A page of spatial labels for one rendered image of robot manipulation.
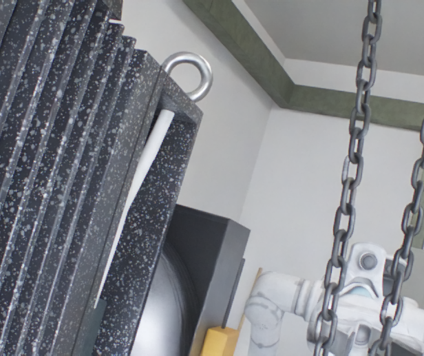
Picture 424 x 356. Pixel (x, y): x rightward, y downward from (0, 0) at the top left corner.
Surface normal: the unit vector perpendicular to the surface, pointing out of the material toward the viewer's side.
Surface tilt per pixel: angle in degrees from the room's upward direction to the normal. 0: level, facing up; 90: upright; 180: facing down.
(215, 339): 90
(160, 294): 90
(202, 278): 90
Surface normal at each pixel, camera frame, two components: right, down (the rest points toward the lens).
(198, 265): -0.28, -0.20
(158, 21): 0.85, 0.20
